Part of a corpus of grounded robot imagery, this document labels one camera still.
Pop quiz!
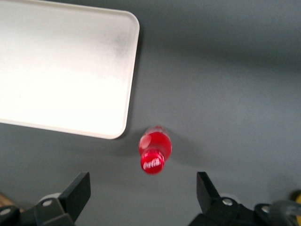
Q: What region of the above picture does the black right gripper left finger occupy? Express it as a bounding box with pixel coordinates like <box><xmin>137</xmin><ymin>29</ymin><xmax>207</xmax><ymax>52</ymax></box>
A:
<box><xmin>0</xmin><ymin>171</ymin><xmax>91</xmax><ymax>226</ymax></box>

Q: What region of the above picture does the red can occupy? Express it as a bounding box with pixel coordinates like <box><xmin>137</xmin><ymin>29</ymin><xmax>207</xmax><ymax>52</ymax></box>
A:
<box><xmin>138</xmin><ymin>125</ymin><xmax>173</xmax><ymax>176</ymax></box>

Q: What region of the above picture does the small yellow round object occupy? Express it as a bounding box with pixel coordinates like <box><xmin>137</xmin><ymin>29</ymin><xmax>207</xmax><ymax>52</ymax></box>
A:
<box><xmin>291</xmin><ymin>190</ymin><xmax>301</xmax><ymax>206</ymax></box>

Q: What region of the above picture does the cream plastic tray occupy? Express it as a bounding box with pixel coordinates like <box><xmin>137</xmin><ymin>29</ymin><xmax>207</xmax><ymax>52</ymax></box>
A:
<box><xmin>0</xmin><ymin>0</ymin><xmax>140</xmax><ymax>140</ymax></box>

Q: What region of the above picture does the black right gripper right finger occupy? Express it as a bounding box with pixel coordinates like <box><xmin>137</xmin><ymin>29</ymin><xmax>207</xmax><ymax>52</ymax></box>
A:
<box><xmin>188</xmin><ymin>171</ymin><xmax>290</xmax><ymax>226</ymax></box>

